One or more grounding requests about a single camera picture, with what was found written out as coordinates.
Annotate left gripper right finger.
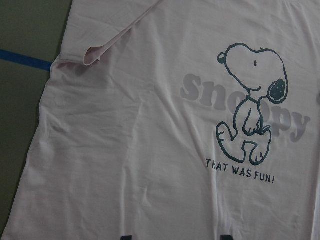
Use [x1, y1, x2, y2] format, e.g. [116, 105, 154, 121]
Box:
[220, 235, 233, 240]

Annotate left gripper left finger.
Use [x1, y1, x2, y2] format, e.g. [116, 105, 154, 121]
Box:
[120, 235, 132, 240]

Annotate pink Snoopy t-shirt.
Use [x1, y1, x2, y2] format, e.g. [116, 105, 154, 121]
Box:
[2, 0, 320, 240]

